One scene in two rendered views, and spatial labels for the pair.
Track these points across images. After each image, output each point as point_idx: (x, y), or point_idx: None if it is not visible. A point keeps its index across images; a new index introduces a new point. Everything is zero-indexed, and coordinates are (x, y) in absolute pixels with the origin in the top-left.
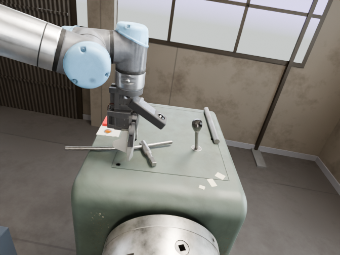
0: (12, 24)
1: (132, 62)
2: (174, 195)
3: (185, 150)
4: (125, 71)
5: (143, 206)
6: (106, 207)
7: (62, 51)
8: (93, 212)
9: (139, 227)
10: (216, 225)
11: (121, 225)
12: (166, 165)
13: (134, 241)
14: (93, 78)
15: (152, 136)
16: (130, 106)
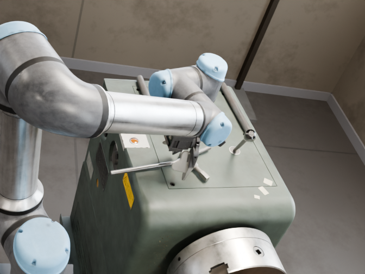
0: (183, 118)
1: (212, 95)
2: (236, 209)
3: (225, 154)
4: None
5: (209, 223)
6: (176, 229)
7: (205, 125)
8: (162, 236)
9: (218, 242)
10: (269, 229)
11: (195, 243)
12: (216, 178)
13: (219, 253)
14: (220, 140)
15: None
16: None
